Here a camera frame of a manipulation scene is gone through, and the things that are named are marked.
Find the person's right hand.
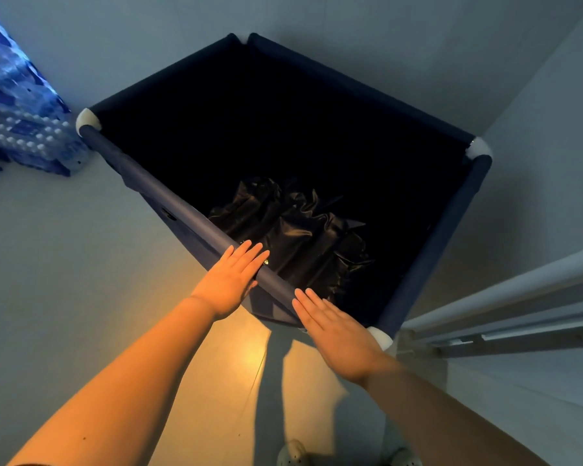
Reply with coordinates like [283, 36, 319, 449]
[291, 288, 395, 387]

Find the person's left hand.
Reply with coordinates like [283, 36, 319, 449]
[190, 240, 271, 322]

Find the person's left forearm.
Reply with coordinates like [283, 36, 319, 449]
[9, 296, 218, 466]

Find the person's right forearm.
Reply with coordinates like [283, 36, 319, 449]
[363, 356, 551, 466]

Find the black crumpled garment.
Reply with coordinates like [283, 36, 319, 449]
[208, 177, 374, 305]

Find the person's white left shoe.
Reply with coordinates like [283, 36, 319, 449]
[276, 439, 312, 466]

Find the person's white shoe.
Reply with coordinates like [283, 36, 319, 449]
[386, 447, 423, 466]
[276, 439, 312, 466]

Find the navy fabric laundry hamper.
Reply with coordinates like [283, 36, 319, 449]
[76, 33, 493, 351]

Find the person's white right shoe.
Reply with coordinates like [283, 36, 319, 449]
[386, 447, 423, 466]

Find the stack of bottled water packs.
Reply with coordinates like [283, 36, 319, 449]
[0, 0, 92, 178]

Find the white metal rail frame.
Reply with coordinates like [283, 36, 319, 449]
[397, 242, 583, 361]

